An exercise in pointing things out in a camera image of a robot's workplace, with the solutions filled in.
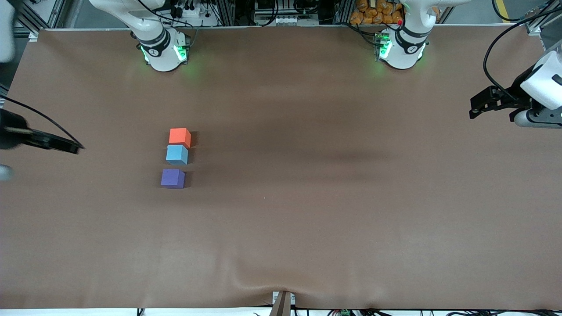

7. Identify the light blue foam block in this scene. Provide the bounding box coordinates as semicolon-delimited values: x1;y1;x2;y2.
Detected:
166;145;189;166

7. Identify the purple foam block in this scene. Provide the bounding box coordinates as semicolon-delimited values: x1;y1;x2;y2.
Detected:
161;169;185;189

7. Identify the orange foam block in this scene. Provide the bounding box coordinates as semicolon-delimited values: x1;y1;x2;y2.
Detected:
169;128;192;148

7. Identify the white electrical terminal block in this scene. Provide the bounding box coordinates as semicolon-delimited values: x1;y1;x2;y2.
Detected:
255;15;309;26

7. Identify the bag of orange items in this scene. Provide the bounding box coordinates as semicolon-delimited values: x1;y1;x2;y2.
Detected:
350;0;405;25

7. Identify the white power strip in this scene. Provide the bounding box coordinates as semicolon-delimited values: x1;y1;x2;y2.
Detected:
156;4;220;27

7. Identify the brown table mat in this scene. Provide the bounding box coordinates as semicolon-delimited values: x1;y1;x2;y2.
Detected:
0;24;562;310

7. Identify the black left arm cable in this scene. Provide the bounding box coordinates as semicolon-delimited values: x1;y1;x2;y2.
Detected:
483;4;559;96

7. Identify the aluminium frame profile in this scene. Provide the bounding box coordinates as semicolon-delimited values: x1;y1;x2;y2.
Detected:
525;0;562;36
9;0;66;41

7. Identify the metal table edge bracket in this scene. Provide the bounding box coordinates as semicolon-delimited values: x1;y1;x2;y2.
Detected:
272;291;296;316

